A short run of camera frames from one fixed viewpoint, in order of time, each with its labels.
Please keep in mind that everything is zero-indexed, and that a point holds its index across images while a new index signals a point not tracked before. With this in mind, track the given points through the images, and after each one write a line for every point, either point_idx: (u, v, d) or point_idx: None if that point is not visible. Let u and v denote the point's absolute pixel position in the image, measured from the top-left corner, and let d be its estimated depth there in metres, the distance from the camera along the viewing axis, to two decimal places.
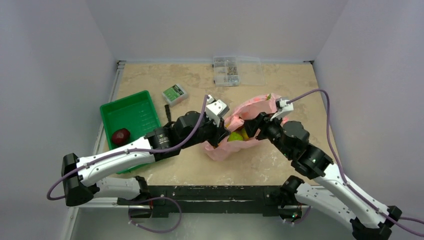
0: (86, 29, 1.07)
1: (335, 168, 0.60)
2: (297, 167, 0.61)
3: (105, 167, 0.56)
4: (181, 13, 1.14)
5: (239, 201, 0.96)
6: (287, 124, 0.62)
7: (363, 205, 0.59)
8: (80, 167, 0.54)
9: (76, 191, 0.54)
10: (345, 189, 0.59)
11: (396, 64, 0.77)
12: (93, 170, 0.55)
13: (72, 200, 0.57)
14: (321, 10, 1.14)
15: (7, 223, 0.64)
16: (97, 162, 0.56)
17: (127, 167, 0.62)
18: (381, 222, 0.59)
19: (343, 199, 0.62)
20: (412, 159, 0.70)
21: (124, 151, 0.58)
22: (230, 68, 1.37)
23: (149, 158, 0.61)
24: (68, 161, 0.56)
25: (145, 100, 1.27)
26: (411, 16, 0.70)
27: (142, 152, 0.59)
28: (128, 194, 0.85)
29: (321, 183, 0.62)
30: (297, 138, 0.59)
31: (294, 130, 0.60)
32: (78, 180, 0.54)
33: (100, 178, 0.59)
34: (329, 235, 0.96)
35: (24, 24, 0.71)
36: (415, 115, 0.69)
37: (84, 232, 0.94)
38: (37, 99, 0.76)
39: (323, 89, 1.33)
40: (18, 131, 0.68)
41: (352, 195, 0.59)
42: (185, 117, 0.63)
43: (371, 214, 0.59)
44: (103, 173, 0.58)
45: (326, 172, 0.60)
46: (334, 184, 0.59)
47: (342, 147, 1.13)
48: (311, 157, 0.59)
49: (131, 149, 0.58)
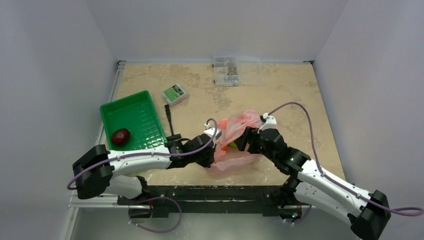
0: (85, 29, 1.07)
1: (312, 163, 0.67)
2: (281, 169, 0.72)
3: (133, 163, 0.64)
4: (181, 13, 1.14)
5: (239, 201, 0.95)
6: (264, 131, 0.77)
7: (343, 192, 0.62)
8: (113, 158, 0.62)
9: (104, 180, 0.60)
10: (323, 180, 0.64)
11: (396, 64, 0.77)
12: (123, 163, 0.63)
13: (90, 189, 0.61)
14: (321, 10, 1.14)
15: (6, 222, 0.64)
16: (126, 157, 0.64)
17: (145, 169, 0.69)
18: (362, 206, 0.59)
19: (326, 191, 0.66)
20: (413, 159, 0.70)
21: (150, 153, 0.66)
22: (230, 68, 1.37)
23: (166, 164, 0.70)
24: (100, 151, 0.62)
25: (145, 100, 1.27)
26: (411, 15, 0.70)
27: (164, 156, 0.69)
28: (131, 193, 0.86)
29: (303, 179, 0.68)
30: (271, 140, 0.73)
31: (270, 135, 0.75)
32: (110, 169, 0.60)
33: (122, 173, 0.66)
34: (330, 235, 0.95)
35: (24, 23, 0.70)
36: (415, 114, 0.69)
37: (84, 231, 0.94)
38: (36, 99, 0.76)
39: (322, 89, 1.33)
40: (17, 131, 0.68)
41: (330, 184, 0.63)
42: (202, 135, 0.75)
43: (352, 200, 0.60)
44: (128, 169, 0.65)
45: (303, 167, 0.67)
46: (313, 176, 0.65)
47: (342, 148, 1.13)
48: (290, 157, 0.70)
49: (156, 153, 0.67)
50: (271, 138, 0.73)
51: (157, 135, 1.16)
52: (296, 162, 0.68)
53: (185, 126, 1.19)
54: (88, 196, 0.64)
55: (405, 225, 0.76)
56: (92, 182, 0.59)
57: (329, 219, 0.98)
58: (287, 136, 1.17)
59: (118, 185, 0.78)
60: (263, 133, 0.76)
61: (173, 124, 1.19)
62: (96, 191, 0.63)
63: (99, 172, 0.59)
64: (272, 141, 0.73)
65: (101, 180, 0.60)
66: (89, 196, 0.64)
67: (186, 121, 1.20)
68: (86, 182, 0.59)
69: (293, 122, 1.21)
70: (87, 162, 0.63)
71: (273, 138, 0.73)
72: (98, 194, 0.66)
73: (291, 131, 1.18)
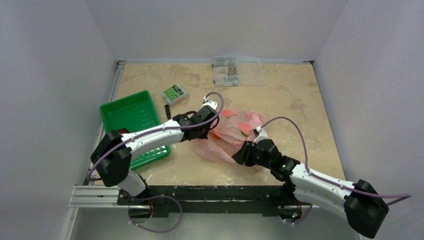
0: (85, 29, 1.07)
1: (302, 166, 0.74)
2: (277, 176, 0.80)
3: (148, 141, 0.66)
4: (181, 13, 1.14)
5: (239, 201, 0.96)
6: (261, 142, 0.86)
7: (328, 186, 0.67)
8: (128, 139, 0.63)
9: (126, 161, 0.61)
10: (311, 178, 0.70)
11: (396, 64, 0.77)
12: (138, 143, 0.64)
13: (113, 175, 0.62)
14: (321, 10, 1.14)
15: (7, 222, 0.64)
16: (140, 136, 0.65)
17: (159, 145, 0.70)
18: (346, 195, 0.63)
19: (316, 189, 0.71)
20: (413, 159, 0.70)
21: (161, 129, 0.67)
22: (230, 68, 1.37)
23: (179, 137, 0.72)
24: (113, 136, 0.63)
25: (145, 100, 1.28)
26: (411, 15, 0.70)
27: (176, 130, 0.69)
28: (136, 187, 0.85)
29: (296, 182, 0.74)
30: (266, 150, 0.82)
31: (265, 145, 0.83)
32: (127, 150, 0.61)
33: (139, 154, 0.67)
34: (329, 235, 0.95)
35: (23, 23, 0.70)
36: (415, 114, 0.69)
37: (84, 231, 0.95)
38: (36, 99, 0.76)
39: (322, 89, 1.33)
40: (17, 131, 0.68)
41: (315, 181, 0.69)
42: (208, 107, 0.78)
43: (337, 192, 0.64)
44: (145, 147, 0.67)
45: (294, 171, 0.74)
46: (301, 177, 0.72)
47: (342, 147, 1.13)
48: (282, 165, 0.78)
49: (167, 127, 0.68)
50: (267, 148, 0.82)
51: None
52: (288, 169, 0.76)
53: None
54: (113, 183, 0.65)
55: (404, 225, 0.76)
56: (113, 166, 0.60)
57: (329, 219, 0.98)
58: (287, 136, 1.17)
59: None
60: (260, 144, 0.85)
61: None
62: (119, 176, 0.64)
63: (119, 154, 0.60)
64: (267, 151, 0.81)
65: (123, 162, 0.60)
66: (114, 183, 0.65)
67: None
68: (109, 167, 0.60)
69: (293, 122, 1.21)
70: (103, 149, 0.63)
71: (267, 148, 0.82)
72: (121, 180, 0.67)
73: (291, 131, 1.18)
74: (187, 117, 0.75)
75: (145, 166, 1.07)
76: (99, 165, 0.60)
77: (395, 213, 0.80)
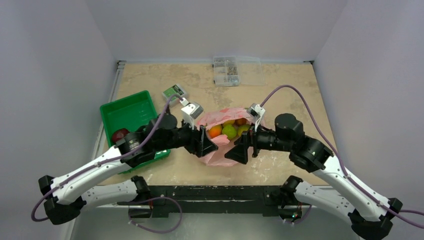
0: (85, 29, 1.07)
1: (335, 160, 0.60)
2: (296, 161, 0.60)
3: (79, 184, 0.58)
4: (181, 13, 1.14)
5: (239, 201, 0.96)
6: (280, 117, 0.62)
7: (365, 198, 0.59)
8: (54, 188, 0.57)
9: (56, 211, 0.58)
10: (345, 181, 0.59)
11: (395, 64, 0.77)
12: (67, 189, 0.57)
13: (56, 218, 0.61)
14: (321, 10, 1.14)
15: (6, 223, 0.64)
16: (69, 180, 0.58)
17: (105, 178, 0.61)
18: (382, 215, 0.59)
19: (342, 192, 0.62)
20: (413, 159, 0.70)
21: (94, 166, 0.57)
22: (230, 68, 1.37)
23: (124, 166, 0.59)
24: (42, 184, 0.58)
25: (145, 100, 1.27)
26: (411, 15, 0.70)
27: (114, 162, 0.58)
28: (126, 197, 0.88)
29: (320, 176, 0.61)
30: (290, 129, 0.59)
31: (288, 122, 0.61)
32: (54, 201, 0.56)
33: (79, 194, 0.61)
34: (329, 235, 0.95)
35: (24, 24, 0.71)
36: (414, 114, 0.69)
37: (84, 232, 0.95)
38: (36, 99, 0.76)
39: (322, 88, 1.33)
40: (18, 130, 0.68)
41: (352, 189, 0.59)
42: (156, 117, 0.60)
43: (373, 207, 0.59)
44: (81, 189, 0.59)
45: (325, 164, 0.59)
46: (334, 177, 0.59)
47: (342, 148, 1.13)
48: (311, 150, 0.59)
49: (100, 163, 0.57)
50: (291, 126, 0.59)
51: None
52: (317, 156, 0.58)
53: None
54: (66, 219, 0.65)
55: (405, 225, 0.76)
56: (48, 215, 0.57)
57: (329, 218, 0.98)
58: None
59: (102, 198, 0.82)
60: (278, 120, 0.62)
61: None
62: (67, 215, 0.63)
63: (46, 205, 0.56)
64: (291, 130, 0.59)
65: (55, 211, 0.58)
66: (67, 219, 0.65)
67: None
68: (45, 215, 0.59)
69: None
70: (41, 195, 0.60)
71: (292, 127, 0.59)
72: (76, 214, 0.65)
73: None
74: (133, 138, 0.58)
75: (145, 166, 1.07)
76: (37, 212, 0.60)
77: None
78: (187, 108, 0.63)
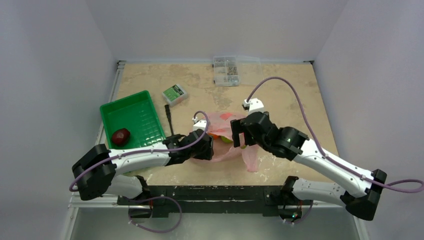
0: (85, 30, 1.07)
1: (311, 143, 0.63)
2: (275, 152, 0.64)
3: (134, 160, 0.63)
4: (181, 13, 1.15)
5: (239, 201, 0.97)
6: (251, 114, 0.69)
7: (347, 175, 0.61)
8: (114, 156, 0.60)
9: (109, 177, 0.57)
10: (324, 161, 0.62)
11: (395, 64, 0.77)
12: (125, 161, 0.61)
13: (94, 188, 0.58)
14: (322, 10, 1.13)
15: (6, 223, 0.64)
16: (128, 154, 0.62)
17: (145, 166, 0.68)
18: (367, 188, 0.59)
19: (326, 173, 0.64)
20: (414, 160, 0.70)
21: (149, 150, 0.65)
22: (230, 68, 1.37)
23: (165, 160, 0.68)
24: (99, 150, 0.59)
25: (145, 100, 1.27)
26: (411, 15, 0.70)
27: (164, 153, 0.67)
28: (132, 192, 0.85)
29: (301, 161, 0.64)
30: (256, 124, 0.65)
31: (253, 118, 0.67)
32: (112, 167, 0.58)
33: (122, 172, 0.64)
34: (329, 235, 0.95)
35: (23, 23, 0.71)
36: (414, 115, 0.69)
37: (84, 232, 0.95)
38: (36, 99, 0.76)
39: (322, 89, 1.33)
40: (17, 130, 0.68)
41: (333, 167, 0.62)
42: (198, 130, 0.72)
43: (357, 183, 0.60)
44: (129, 166, 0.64)
45: (303, 148, 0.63)
46: (313, 158, 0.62)
47: (342, 148, 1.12)
48: (286, 138, 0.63)
49: (155, 149, 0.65)
50: (256, 120, 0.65)
51: (157, 135, 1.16)
52: (293, 142, 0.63)
53: (185, 126, 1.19)
54: (90, 197, 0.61)
55: (404, 226, 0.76)
56: (94, 183, 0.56)
57: (329, 218, 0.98)
58: None
59: (119, 185, 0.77)
60: (246, 119, 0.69)
61: (172, 124, 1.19)
62: (98, 190, 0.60)
63: (102, 170, 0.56)
64: (258, 124, 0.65)
65: (105, 179, 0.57)
66: (90, 197, 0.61)
67: (186, 121, 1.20)
68: (89, 182, 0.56)
69: (293, 122, 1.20)
70: (88, 163, 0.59)
71: (257, 121, 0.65)
72: (99, 195, 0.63)
73: None
74: (176, 141, 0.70)
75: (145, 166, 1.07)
76: (79, 179, 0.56)
77: (394, 213, 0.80)
78: (199, 123, 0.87)
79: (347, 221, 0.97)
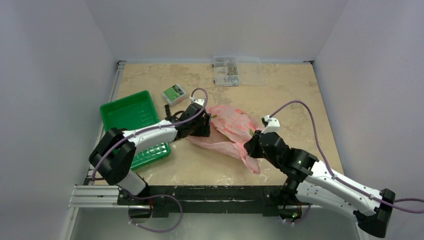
0: (85, 30, 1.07)
1: (321, 165, 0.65)
2: (287, 173, 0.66)
3: (148, 136, 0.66)
4: (182, 13, 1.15)
5: (239, 201, 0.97)
6: (264, 135, 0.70)
7: (356, 194, 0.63)
8: (129, 135, 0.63)
9: (131, 154, 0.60)
10: (334, 182, 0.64)
11: (395, 64, 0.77)
12: (139, 138, 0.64)
13: (119, 170, 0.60)
14: (322, 11, 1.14)
15: (6, 222, 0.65)
16: (141, 132, 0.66)
17: (156, 142, 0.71)
18: (376, 207, 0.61)
19: (336, 192, 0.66)
20: (414, 160, 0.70)
21: (157, 127, 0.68)
22: (230, 68, 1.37)
23: (173, 134, 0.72)
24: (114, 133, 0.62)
25: (145, 100, 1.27)
26: (412, 15, 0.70)
27: (170, 127, 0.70)
28: (132, 189, 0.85)
29: (312, 182, 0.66)
30: (272, 145, 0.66)
31: (268, 139, 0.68)
32: (130, 145, 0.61)
33: (138, 150, 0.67)
34: (330, 236, 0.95)
35: (24, 24, 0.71)
36: (414, 114, 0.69)
37: (84, 231, 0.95)
38: (35, 99, 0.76)
39: (322, 89, 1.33)
40: (18, 129, 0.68)
41: (342, 187, 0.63)
42: (195, 103, 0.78)
43: (366, 201, 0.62)
44: (143, 144, 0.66)
45: (313, 170, 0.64)
46: (324, 179, 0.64)
47: (342, 148, 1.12)
48: (297, 160, 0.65)
49: (163, 124, 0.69)
50: (272, 142, 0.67)
51: None
52: (305, 164, 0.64)
53: None
54: (115, 181, 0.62)
55: (404, 226, 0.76)
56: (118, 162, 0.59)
57: (329, 218, 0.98)
58: (287, 136, 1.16)
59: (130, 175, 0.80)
60: (261, 139, 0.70)
61: None
62: (122, 171, 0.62)
63: (123, 149, 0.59)
64: (273, 146, 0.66)
65: (128, 156, 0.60)
66: (115, 181, 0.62)
67: None
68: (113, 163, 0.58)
69: (293, 122, 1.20)
70: (105, 148, 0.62)
71: (273, 142, 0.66)
72: (123, 178, 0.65)
73: (290, 131, 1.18)
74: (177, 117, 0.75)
75: (145, 166, 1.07)
76: (101, 165, 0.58)
77: (394, 213, 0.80)
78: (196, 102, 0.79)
79: (347, 221, 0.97)
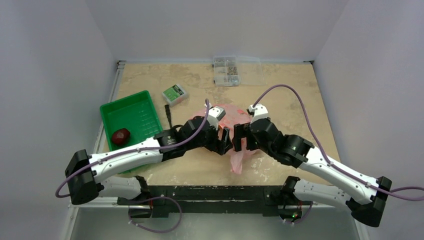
0: (85, 30, 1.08)
1: (316, 151, 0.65)
2: (281, 160, 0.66)
3: (117, 164, 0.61)
4: (182, 14, 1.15)
5: (239, 201, 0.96)
6: (256, 122, 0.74)
7: (351, 182, 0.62)
8: (94, 162, 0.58)
9: (89, 186, 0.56)
10: (329, 169, 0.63)
11: (395, 64, 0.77)
12: (106, 166, 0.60)
13: (79, 197, 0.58)
14: (322, 11, 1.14)
15: (7, 223, 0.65)
16: (109, 159, 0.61)
17: (137, 166, 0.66)
18: (373, 195, 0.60)
19: (331, 181, 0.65)
20: (413, 160, 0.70)
21: (135, 150, 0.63)
22: (230, 68, 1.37)
23: (158, 157, 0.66)
24: (80, 157, 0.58)
25: (145, 100, 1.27)
26: (411, 16, 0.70)
27: (153, 151, 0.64)
28: (129, 193, 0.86)
29: (306, 169, 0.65)
30: (263, 131, 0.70)
31: (260, 125, 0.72)
32: (92, 174, 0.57)
33: (110, 175, 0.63)
34: (329, 235, 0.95)
35: (24, 25, 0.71)
36: (414, 115, 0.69)
37: (84, 232, 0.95)
38: (35, 100, 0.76)
39: (322, 88, 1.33)
40: (17, 129, 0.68)
41: (337, 175, 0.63)
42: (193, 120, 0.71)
43: (362, 190, 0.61)
44: (114, 170, 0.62)
45: (308, 156, 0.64)
46: (319, 167, 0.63)
47: (342, 148, 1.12)
48: (292, 146, 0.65)
49: (142, 148, 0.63)
50: (263, 128, 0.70)
51: None
52: (299, 150, 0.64)
53: None
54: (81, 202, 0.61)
55: (404, 226, 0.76)
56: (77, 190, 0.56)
57: (328, 218, 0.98)
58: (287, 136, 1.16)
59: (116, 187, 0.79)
60: (254, 126, 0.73)
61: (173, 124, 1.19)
62: (87, 196, 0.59)
63: (82, 178, 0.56)
64: (264, 132, 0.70)
65: (87, 187, 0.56)
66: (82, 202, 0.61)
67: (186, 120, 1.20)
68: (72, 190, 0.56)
69: (293, 122, 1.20)
70: (71, 170, 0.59)
71: (264, 128, 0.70)
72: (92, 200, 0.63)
73: (290, 131, 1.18)
74: (170, 135, 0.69)
75: (145, 166, 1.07)
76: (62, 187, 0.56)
77: (394, 212, 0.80)
78: (212, 112, 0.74)
79: (347, 220, 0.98)
